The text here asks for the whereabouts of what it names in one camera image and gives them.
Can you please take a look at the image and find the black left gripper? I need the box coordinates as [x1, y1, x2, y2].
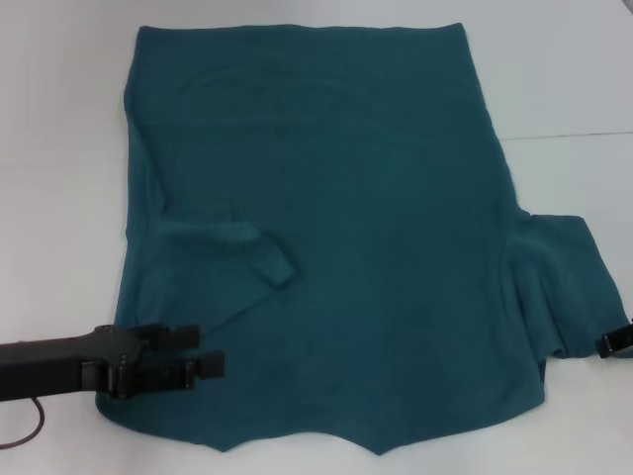
[0, 323, 226, 402]

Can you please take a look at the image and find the teal blue shirt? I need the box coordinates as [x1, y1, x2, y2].
[93, 22, 633, 442]

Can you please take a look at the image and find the left arm connector cable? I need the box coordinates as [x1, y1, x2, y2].
[0, 397, 48, 438]

